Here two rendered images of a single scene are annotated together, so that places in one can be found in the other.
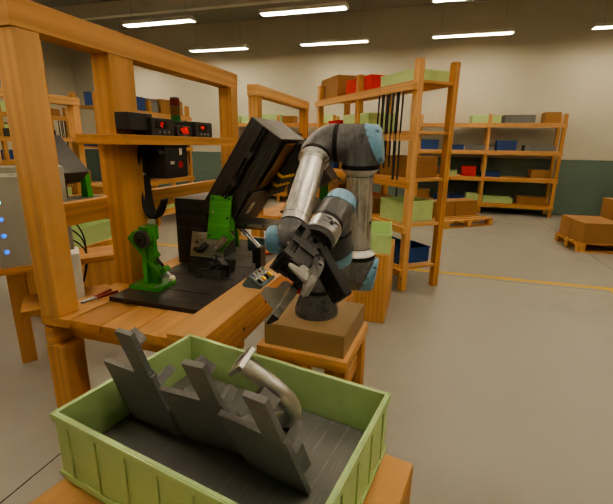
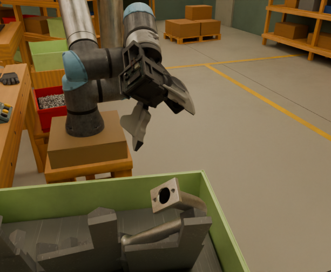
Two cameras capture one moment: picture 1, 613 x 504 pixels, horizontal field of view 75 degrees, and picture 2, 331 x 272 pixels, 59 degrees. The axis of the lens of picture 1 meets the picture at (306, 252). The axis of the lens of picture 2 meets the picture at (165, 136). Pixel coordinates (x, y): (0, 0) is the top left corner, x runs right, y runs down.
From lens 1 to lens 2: 43 cm
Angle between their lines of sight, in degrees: 36
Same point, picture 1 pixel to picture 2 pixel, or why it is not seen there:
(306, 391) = (133, 194)
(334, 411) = not seen: hidden behind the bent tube
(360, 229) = (119, 45)
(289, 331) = (74, 151)
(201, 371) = (114, 222)
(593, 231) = (185, 29)
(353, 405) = not seen: hidden behind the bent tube
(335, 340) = (119, 145)
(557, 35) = not seen: outside the picture
